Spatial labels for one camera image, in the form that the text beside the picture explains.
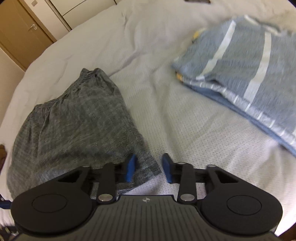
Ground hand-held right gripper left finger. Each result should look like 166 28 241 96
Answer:
57 153 137 205

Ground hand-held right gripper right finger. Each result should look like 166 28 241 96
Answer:
162 153 241 205

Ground grey checked shorts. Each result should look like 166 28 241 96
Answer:
6 68 162 200

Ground light blue striped folded garment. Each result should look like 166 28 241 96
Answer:
176 72 296 158

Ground white textured bed sheet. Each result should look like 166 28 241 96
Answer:
0 0 296 235

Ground blue white striped folded shirt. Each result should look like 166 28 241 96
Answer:
171 15 296 132

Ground cream wardrobe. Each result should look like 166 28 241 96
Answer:
45 0 119 32

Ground brown wooden door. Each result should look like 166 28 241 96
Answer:
0 0 55 70

